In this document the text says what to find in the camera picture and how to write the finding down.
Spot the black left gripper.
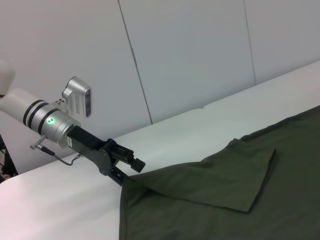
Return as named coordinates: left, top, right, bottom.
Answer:
left=66, top=125, right=147, bottom=187

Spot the dark green shirt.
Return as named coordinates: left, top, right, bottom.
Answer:
left=117, top=104, right=320, bottom=240

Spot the left arm connector cable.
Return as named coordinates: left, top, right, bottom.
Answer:
left=29, top=134, right=84, bottom=166

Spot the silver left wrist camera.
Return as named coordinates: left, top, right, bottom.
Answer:
left=61, top=76, right=92, bottom=119

